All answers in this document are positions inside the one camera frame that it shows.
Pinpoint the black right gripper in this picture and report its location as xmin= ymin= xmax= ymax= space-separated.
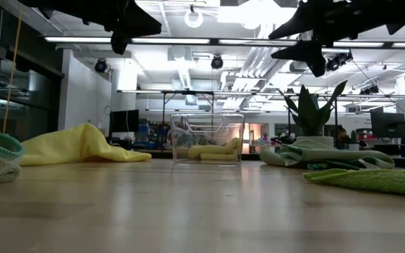
xmin=268 ymin=0 xmax=375 ymax=77

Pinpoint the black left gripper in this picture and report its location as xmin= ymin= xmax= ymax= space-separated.
xmin=82 ymin=0 xmax=162 ymax=56

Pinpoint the clear plastic bin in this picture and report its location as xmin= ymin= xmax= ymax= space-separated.
xmin=169 ymin=112 xmax=245 ymax=166

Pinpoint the yellow microfiber towel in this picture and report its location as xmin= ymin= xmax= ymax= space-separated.
xmin=19 ymin=122 xmax=153 ymax=167
xmin=187 ymin=137 xmax=242 ymax=162

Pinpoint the lime green microfiber towel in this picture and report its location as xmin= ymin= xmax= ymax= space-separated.
xmin=303 ymin=167 xmax=405 ymax=198

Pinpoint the potted succulent white pot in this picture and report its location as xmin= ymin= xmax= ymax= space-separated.
xmin=278 ymin=79 xmax=349 ymax=148

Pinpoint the black metal rack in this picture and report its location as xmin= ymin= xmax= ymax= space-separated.
xmin=160 ymin=90 xmax=216 ymax=150

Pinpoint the black computer monitor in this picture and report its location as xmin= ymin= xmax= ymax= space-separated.
xmin=370 ymin=111 xmax=405 ymax=140
xmin=110 ymin=109 xmax=140 ymax=134

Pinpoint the person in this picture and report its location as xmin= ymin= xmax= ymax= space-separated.
xmin=335 ymin=126 xmax=351 ymax=150

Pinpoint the white ring ceiling lamp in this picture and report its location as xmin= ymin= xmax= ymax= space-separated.
xmin=184 ymin=6 xmax=204 ymax=29

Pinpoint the black aluminium frame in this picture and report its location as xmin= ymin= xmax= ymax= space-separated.
xmin=128 ymin=149 xmax=405 ymax=169

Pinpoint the yellow extension cable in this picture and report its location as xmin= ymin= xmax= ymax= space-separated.
xmin=0 ymin=0 xmax=23 ymax=134

